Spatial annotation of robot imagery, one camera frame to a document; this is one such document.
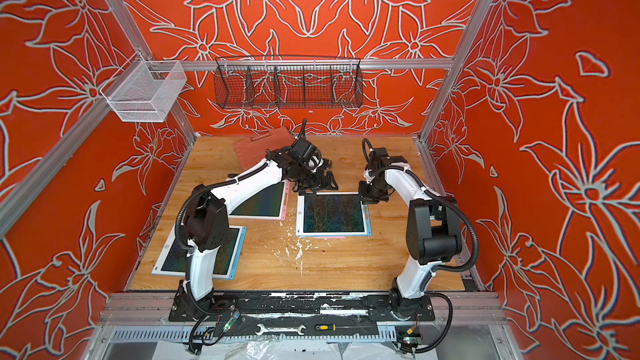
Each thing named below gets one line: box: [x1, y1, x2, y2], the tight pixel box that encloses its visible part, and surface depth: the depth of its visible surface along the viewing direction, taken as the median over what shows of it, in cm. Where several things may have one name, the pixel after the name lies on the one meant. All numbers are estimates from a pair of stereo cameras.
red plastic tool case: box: [235, 125, 295, 171], surface depth 113 cm
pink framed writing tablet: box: [228, 179, 291, 221], surface depth 95 cm
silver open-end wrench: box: [255, 323, 306, 336], surface depth 71 cm
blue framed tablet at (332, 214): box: [295, 191, 373, 237], surface depth 94 cm
